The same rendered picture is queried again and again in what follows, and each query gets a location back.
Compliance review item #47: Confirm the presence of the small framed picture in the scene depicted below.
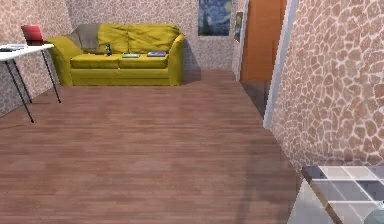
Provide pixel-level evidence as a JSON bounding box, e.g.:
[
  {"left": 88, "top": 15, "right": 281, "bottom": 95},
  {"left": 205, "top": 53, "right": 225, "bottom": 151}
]
[{"left": 234, "top": 11, "right": 244, "bottom": 43}]

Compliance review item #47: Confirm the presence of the grey tiled counter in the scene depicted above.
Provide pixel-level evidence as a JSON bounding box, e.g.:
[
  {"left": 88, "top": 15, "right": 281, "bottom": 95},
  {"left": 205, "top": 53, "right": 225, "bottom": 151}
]
[{"left": 287, "top": 165, "right": 384, "bottom": 224}]

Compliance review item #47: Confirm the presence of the red laptop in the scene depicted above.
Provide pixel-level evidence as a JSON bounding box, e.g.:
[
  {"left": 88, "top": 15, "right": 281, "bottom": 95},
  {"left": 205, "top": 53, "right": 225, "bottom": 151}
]
[{"left": 20, "top": 24, "right": 45, "bottom": 47}]

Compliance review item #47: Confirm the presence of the pale glass round object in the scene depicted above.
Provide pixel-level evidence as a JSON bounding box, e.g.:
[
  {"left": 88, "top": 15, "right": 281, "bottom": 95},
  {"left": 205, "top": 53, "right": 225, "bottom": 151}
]
[{"left": 362, "top": 200, "right": 384, "bottom": 224}]

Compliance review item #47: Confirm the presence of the white table with black legs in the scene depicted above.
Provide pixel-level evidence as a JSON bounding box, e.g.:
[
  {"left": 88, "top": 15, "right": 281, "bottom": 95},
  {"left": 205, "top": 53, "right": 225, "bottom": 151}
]
[{"left": 0, "top": 43, "right": 62, "bottom": 124}]

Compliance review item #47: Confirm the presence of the orange wooden door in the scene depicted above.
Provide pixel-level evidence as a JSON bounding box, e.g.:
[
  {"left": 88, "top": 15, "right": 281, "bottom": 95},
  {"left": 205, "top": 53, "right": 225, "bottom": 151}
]
[{"left": 240, "top": 0, "right": 288, "bottom": 83}]

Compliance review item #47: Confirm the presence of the blue starry night painting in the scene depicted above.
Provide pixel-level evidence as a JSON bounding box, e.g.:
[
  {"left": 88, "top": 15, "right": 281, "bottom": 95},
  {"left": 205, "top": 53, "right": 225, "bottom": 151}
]
[{"left": 197, "top": 0, "right": 233, "bottom": 37}]

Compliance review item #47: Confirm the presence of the grey-brown blanket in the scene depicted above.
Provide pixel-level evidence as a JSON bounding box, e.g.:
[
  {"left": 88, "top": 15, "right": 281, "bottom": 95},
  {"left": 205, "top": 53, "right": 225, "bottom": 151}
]
[{"left": 65, "top": 23, "right": 102, "bottom": 54}]

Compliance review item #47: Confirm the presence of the yellow sofa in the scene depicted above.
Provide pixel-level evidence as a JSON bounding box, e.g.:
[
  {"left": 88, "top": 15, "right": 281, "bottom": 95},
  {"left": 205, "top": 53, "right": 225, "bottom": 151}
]
[{"left": 45, "top": 22, "right": 186, "bottom": 88}]

